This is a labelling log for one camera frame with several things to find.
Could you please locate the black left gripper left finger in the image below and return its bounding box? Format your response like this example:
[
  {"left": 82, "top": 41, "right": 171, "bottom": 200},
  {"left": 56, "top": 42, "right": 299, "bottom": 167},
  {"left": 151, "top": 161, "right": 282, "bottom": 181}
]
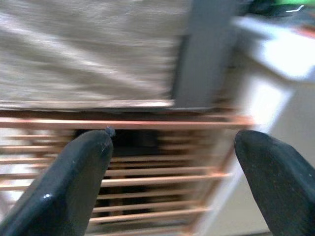
[{"left": 0, "top": 126, "right": 116, "bottom": 236}]

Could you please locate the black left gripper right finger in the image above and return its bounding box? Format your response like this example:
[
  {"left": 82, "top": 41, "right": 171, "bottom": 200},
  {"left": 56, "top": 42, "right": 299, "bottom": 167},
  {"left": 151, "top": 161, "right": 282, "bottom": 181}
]
[{"left": 234, "top": 129, "right": 315, "bottom": 236}]

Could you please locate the silver steel fridge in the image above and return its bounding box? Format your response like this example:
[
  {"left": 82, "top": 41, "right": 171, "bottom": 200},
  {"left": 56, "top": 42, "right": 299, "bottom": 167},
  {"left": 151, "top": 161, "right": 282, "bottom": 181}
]
[{"left": 0, "top": 0, "right": 238, "bottom": 110}]

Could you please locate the wooden slatted bottle rack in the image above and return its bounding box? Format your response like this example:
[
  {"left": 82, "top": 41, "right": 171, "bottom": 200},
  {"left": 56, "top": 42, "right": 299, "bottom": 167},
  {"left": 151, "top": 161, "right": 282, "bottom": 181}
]
[{"left": 0, "top": 108, "right": 256, "bottom": 236}]

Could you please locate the white ledge counter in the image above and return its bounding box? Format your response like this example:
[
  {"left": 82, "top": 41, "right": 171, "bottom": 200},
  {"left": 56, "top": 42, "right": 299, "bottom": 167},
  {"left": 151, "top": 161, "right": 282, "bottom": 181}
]
[{"left": 194, "top": 14, "right": 315, "bottom": 236}]

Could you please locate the dark glass window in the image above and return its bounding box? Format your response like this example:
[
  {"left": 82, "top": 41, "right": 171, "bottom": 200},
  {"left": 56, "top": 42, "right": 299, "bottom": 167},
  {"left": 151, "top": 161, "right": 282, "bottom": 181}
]
[{"left": 246, "top": 0, "right": 315, "bottom": 18}]

